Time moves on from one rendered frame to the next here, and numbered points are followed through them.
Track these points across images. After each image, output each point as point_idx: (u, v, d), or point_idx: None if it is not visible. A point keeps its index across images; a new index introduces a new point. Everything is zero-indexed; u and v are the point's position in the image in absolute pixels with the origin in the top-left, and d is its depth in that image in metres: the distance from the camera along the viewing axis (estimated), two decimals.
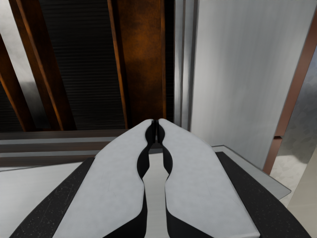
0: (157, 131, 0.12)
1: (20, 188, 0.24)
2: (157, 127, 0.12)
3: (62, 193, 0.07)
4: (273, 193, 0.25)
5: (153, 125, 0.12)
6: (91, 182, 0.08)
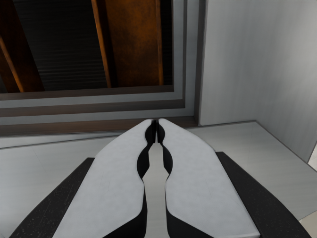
0: (157, 131, 0.12)
1: None
2: (157, 127, 0.12)
3: (62, 193, 0.07)
4: None
5: (153, 125, 0.12)
6: (91, 182, 0.08)
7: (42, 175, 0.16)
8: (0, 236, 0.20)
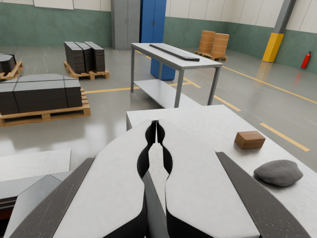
0: (157, 131, 0.12)
1: None
2: (157, 127, 0.12)
3: (62, 193, 0.07)
4: None
5: (153, 125, 0.12)
6: (91, 182, 0.08)
7: None
8: None
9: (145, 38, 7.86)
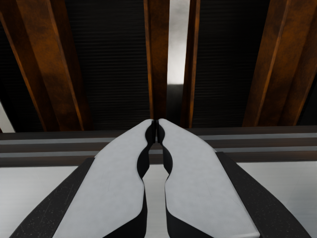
0: (157, 131, 0.12)
1: None
2: (157, 127, 0.12)
3: (62, 193, 0.07)
4: None
5: (153, 125, 0.12)
6: (91, 182, 0.08)
7: (295, 179, 0.24)
8: None
9: None
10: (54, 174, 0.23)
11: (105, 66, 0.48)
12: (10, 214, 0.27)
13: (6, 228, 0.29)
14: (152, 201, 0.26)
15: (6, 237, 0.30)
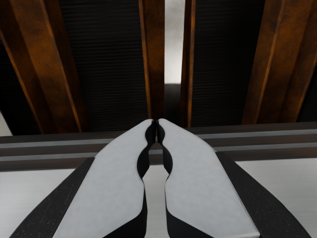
0: (157, 131, 0.12)
1: None
2: (157, 127, 0.12)
3: (62, 193, 0.07)
4: None
5: (153, 125, 0.12)
6: (91, 182, 0.08)
7: (296, 177, 0.23)
8: None
9: None
10: (51, 177, 0.23)
11: (103, 67, 0.48)
12: (7, 219, 0.27)
13: (4, 234, 0.28)
14: (151, 203, 0.25)
15: None
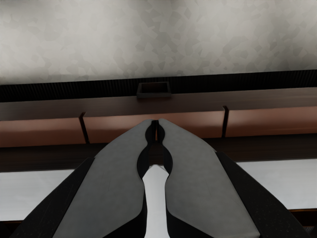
0: (157, 131, 0.12)
1: None
2: (157, 127, 0.12)
3: (62, 193, 0.07)
4: (156, 178, 0.23)
5: (153, 125, 0.12)
6: (91, 182, 0.08)
7: None
8: None
9: None
10: None
11: None
12: None
13: None
14: None
15: None
